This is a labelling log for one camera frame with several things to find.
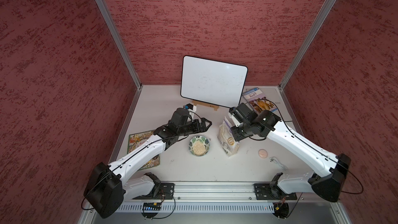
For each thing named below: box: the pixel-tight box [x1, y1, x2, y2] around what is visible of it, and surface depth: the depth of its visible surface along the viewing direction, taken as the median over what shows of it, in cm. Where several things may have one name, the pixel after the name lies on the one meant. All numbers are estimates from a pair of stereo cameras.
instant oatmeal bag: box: [217, 116, 240, 158], surface depth 82 cm
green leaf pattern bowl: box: [188, 134, 210, 157], surface depth 89 cm
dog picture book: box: [242, 87, 279, 115], surface depth 111 cm
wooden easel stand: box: [191, 100, 220, 111], surface depth 106 cm
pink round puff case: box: [258, 148, 268, 159], surface depth 87 cm
